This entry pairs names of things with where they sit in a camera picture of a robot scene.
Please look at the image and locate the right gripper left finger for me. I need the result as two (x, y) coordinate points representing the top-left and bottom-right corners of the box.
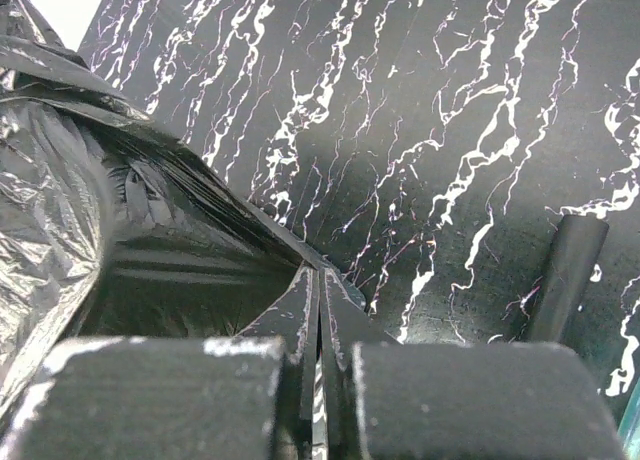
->
(1, 267), (319, 459)

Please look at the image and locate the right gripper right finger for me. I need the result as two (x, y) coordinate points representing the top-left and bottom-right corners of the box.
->
(320, 269), (624, 459)

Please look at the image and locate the black trash bag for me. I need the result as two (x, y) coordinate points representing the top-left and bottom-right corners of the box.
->
(1, 0), (338, 416)

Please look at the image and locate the blue transparent plastic tray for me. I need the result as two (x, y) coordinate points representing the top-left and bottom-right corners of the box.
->
(618, 381), (640, 460)

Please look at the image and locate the black marble pattern mat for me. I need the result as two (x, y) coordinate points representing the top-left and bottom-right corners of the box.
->
(80, 0), (639, 415)

